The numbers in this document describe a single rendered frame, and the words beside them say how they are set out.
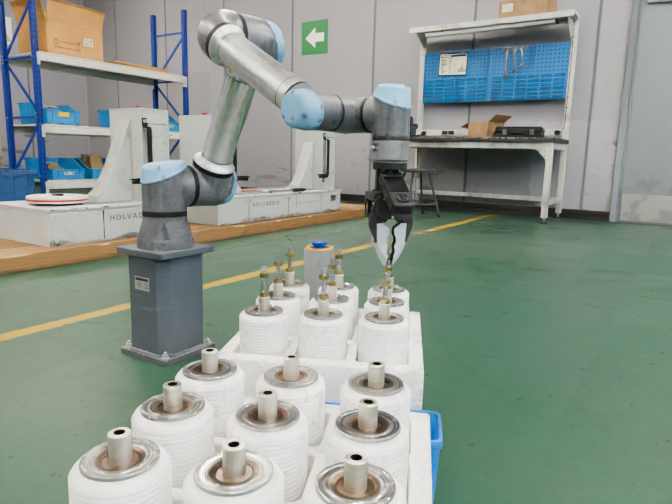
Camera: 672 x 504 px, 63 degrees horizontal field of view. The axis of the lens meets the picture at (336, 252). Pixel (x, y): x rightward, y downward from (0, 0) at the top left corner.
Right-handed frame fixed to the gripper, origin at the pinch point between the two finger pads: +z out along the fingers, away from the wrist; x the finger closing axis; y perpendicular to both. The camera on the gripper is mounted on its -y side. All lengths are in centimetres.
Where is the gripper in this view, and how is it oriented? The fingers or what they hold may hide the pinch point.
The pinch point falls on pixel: (389, 259)
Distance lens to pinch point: 114.2
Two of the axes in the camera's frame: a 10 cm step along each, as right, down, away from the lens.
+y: -2.6, -1.8, 9.5
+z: -0.2, 9.8, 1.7
